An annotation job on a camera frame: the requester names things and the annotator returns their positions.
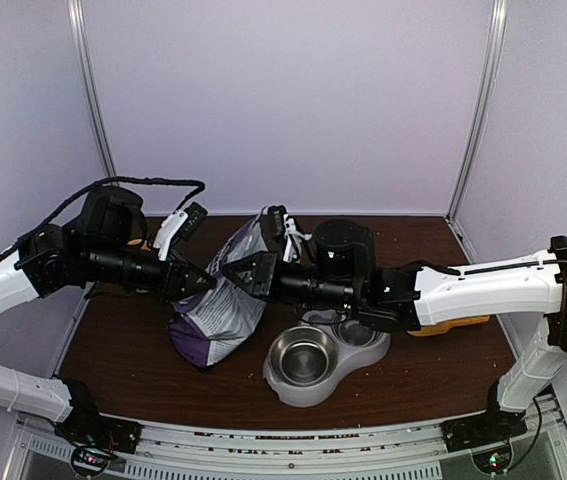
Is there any purple pet food bag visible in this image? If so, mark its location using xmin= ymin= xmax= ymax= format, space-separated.
xmin=168 ymin=208 xmax=267 ymax=369

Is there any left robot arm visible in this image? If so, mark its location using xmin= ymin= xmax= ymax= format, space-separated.
xmin=0 ymin=176 xmax=216 ymax=444

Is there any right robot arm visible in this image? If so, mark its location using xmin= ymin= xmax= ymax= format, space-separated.
xmin=222 ymin=219 xmax=567 ymax=442

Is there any patterned mug orange inside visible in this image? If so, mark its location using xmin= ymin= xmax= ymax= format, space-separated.
xmin=126 ymin=238 xmax=154 ymax=252

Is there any steel bowl near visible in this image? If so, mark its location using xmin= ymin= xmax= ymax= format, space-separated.
xmin=265 ymin=326 xmax=338 ymax=387

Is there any steel bowl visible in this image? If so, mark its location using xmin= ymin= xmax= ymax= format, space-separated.
xmin=333 ymin=320 xmax=388 ymax=348
xmin=265 ymin=326 xmax=338 ymax=387

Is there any steel bowl far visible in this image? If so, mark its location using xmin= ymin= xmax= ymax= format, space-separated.
xmin=333 ymin=320 xmax=388 ymax=348

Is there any yellow plastic scoop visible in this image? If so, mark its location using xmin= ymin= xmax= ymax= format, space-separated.
xmin=408 ymin=315 xmax=490 ymax=338

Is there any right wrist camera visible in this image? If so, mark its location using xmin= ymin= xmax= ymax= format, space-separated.
xmin=266 ymin=205 xmax=287 ymax=240

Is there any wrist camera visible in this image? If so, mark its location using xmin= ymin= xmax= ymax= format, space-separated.
xmin=266 ymin=205 xmax=287 ymax=240
xmin=178 ymin=202 xmax=208 ymax=241

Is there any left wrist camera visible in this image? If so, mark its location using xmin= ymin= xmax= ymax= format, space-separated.
xmin=178 ymin=202 xmax=208 ymax=241

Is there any left black braided cable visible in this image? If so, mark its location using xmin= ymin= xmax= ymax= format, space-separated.
xmin=0 ymin=176 xmax=207 ymax=281

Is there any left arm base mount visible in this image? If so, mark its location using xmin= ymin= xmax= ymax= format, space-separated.
xmin=49 ymin=416 xmax=142 ymax=479

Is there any front aluminium rail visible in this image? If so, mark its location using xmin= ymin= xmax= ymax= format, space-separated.
xmin=10 ymin=394 xmax=567 ymax=480

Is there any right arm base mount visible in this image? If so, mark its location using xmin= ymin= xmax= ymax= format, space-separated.
xmin=441 ymin=414 xmax=528 ymax=476

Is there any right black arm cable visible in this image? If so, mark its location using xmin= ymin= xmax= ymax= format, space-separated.
xmin=422 ymin=252 xmax=567 ymax=284

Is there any left aluminium frame post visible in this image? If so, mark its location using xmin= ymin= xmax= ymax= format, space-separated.
xmin=67 ymin=0 xmax=117 ymax=177

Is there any aluminium frame post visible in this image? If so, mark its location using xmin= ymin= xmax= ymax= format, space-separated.
xmin=446 ymin=0 xmax=509 ymax=224
xmin=67 ymin=0 xmax=117 ymax=177

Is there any right aluminium frame post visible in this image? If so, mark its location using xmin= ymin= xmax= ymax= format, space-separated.
xmin=446 ymin=0 xmax=509 ymax=224

